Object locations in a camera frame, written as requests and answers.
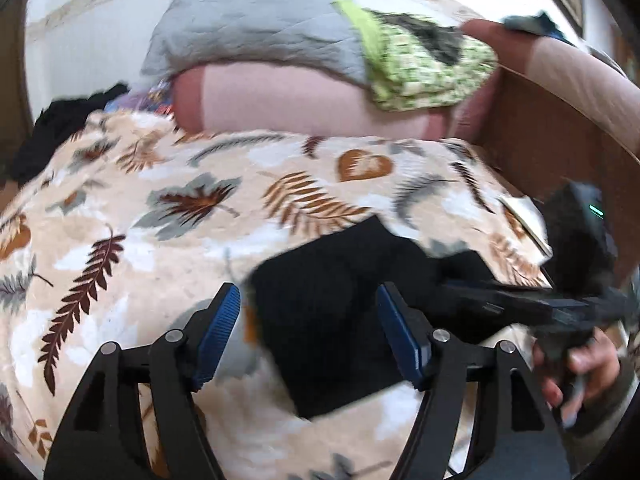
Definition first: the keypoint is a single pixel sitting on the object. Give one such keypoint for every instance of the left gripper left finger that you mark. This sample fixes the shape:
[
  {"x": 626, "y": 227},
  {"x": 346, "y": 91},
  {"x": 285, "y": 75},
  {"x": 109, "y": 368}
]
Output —
[{"x": 101, "y": 435}]

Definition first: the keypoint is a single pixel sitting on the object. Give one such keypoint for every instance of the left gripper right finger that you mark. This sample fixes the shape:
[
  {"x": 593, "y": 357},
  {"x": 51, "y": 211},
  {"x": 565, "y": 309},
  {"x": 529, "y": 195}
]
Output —
[{"x": 482, "y": 415}]

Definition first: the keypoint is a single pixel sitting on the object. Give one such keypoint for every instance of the black pants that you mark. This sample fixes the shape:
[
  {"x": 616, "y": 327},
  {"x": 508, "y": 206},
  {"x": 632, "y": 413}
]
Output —
[{"x": 314, "y": 309}]

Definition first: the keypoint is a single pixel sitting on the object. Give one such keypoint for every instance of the right hand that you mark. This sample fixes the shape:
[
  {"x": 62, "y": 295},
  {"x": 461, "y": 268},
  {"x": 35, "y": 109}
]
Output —
[{"x": 597, "y": 363}]

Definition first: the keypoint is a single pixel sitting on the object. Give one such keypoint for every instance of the brown wooden headboard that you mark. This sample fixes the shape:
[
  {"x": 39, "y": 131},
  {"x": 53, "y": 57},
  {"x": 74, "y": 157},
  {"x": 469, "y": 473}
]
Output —
[{"x": 559, "y": 114}]

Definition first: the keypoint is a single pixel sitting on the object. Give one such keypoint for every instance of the leaf-patterned beige blanket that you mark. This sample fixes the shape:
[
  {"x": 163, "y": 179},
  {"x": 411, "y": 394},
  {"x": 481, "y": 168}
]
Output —
[{"x": 134, "y": 224}]

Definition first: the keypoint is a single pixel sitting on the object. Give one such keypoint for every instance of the green patterned folded blanket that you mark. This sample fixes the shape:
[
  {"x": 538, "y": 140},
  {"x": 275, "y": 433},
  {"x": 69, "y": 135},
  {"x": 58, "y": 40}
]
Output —
[{"x": 413, "y": 62}]

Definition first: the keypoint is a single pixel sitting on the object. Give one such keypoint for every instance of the black clothes pile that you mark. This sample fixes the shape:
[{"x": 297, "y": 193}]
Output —
[{"x": 53, "y": 127}]

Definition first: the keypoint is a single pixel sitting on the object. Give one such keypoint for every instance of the colourful fabric item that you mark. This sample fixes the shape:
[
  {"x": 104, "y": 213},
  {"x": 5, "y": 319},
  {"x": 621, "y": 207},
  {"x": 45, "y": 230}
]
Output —
[{"x": 157, "y": 99}]

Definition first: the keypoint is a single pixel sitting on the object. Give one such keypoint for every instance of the pink pillow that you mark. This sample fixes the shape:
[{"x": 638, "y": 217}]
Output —
[{"x": 244, "y": 96}]

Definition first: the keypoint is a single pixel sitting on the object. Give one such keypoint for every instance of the grey quilted blanket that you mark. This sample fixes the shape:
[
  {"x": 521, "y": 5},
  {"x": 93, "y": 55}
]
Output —
[{"x": 311, "y": 33}]

